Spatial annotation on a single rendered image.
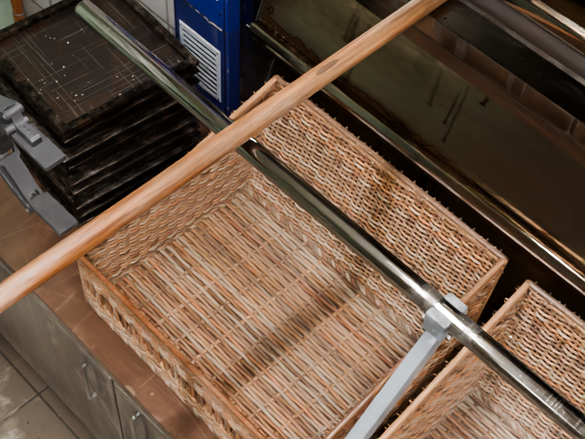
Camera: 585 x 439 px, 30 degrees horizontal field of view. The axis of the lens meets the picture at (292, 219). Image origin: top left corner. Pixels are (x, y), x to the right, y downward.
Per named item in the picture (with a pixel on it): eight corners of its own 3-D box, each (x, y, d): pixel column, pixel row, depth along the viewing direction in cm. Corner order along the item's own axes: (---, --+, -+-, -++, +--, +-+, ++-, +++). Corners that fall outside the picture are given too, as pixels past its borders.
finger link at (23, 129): (17, 118, 136) (14, 102, 133) (43, 141, 134) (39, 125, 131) (8, 124, 135) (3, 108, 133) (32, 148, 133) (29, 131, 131)
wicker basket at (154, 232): (272, 164, 221) (277, 67, 199) (485, 343, 198) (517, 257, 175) (78, 300, 200) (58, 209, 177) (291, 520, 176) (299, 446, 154)
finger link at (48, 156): (31, 126, 136) (30, 123, 135) (66, 159, 133) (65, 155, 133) (11, 139, 135) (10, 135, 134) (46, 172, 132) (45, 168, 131)
